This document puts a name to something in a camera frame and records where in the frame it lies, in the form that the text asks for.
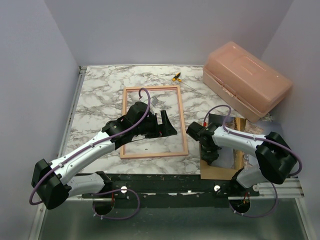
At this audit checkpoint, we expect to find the brown frame backing board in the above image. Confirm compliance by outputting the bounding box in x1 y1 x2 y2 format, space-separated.
199 144 245 181

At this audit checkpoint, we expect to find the yellow black T-handle hex key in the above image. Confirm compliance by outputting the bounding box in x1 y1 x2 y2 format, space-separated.
171 72 196 91

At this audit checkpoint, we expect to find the pink translucent plastic box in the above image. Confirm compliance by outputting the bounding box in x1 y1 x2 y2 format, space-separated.
203 41 293 123

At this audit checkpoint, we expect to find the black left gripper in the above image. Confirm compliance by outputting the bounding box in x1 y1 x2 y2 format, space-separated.
133 110 177 140

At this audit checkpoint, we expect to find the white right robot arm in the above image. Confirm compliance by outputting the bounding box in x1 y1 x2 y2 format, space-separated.
186 122 298 196

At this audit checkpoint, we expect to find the pink wooden picture frame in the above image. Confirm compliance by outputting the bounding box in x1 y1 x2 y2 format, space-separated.
120 85 189 159

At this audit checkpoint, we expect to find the aluminium extrusion frame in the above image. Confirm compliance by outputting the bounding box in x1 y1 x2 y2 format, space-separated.
27 65 96 240

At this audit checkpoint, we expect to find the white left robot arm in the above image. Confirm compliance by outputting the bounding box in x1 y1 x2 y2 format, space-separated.
29 102 178 210

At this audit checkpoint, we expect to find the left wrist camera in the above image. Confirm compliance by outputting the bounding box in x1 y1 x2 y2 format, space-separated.
140 96 159 114

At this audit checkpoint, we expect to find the landscape photo print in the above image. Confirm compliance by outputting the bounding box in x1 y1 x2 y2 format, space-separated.
213 117 283 168

